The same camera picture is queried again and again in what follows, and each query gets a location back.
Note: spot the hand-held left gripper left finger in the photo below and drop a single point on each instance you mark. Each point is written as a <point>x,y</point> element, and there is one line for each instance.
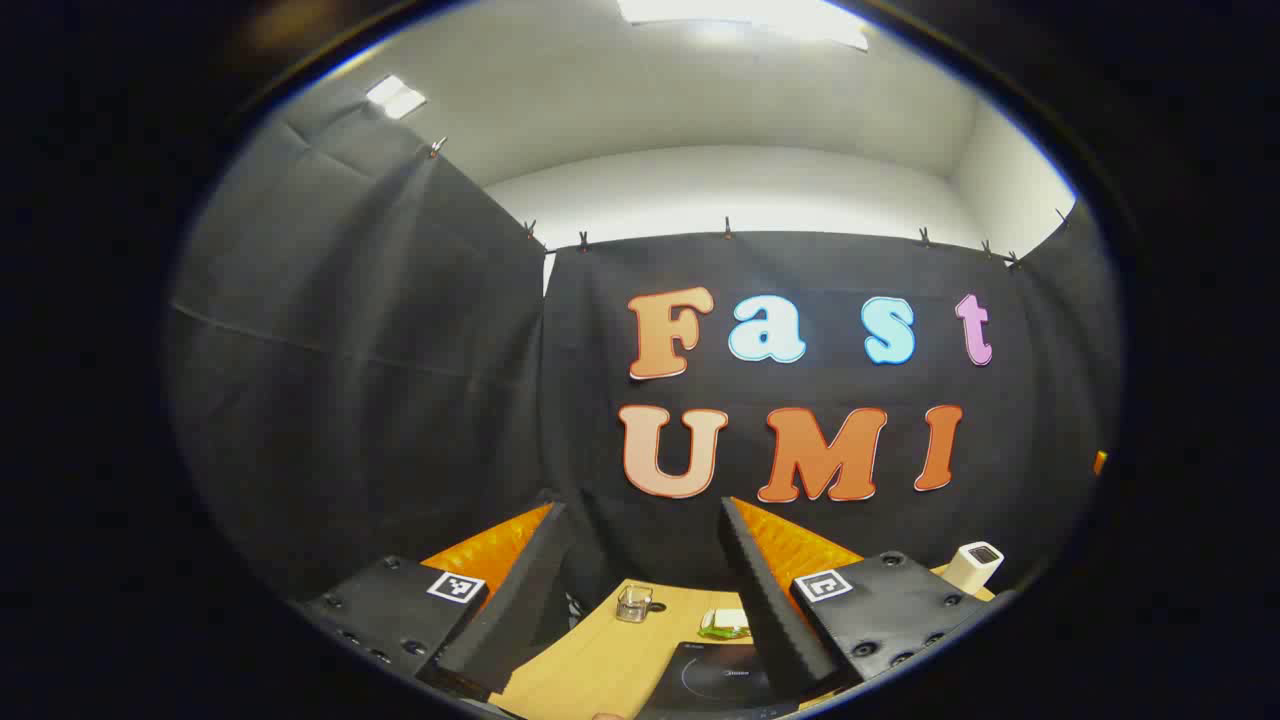
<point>520,600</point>

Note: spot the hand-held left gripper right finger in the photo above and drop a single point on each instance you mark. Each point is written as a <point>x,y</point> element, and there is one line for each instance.
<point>765,600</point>

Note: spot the black induction cooktop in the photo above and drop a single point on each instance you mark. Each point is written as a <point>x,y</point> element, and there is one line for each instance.
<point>715,680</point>

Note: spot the sandwich with lettuce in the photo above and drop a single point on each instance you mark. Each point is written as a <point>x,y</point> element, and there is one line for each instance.
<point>725,623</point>

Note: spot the white appliance box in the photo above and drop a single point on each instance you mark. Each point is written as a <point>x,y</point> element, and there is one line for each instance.
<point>972,567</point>

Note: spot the black backdrop cloth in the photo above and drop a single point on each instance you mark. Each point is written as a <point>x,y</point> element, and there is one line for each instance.
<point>400,350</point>

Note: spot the row of cloth clips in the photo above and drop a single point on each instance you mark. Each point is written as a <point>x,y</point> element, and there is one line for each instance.
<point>728,230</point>

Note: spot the small ceiling light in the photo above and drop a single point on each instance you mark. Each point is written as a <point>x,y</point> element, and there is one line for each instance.
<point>395,96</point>

